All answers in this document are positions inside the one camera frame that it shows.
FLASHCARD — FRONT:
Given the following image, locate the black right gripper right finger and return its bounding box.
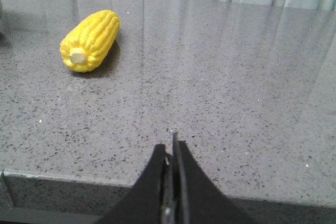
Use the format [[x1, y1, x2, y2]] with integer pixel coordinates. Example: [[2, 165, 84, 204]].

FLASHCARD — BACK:
[[172, 132, 257, 223]]

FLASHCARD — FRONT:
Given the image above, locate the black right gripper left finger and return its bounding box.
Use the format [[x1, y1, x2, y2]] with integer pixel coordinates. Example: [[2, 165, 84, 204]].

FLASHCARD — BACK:
[[97, 144, 174, 223]]

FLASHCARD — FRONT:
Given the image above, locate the yellow corn cob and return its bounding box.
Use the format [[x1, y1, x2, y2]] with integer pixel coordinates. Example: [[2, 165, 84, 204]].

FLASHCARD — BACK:
[[59, 10, 120, 73]]

